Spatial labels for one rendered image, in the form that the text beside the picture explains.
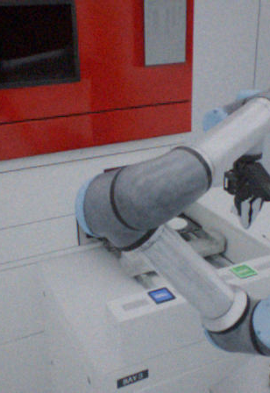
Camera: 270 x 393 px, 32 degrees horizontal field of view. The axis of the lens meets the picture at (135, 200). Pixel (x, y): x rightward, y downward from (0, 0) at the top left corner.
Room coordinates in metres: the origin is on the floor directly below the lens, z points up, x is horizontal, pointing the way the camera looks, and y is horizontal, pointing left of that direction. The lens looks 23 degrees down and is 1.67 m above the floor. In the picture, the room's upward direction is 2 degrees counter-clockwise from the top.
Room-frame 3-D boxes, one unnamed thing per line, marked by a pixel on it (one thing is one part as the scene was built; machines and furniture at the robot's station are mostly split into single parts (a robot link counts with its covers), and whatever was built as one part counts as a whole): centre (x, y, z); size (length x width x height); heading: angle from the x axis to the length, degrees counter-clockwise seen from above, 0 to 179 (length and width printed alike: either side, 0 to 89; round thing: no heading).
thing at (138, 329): (1.10, -0.18, 0.89); 0.55 x 0.09 x 0.14; 114
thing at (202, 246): (1.43, -0.12, 0.87); 0.36 x 0.08 x 0.03; 114
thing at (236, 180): (1.17, -0.29, 1.25); 0.09 x 0.08 x 0.12; 24
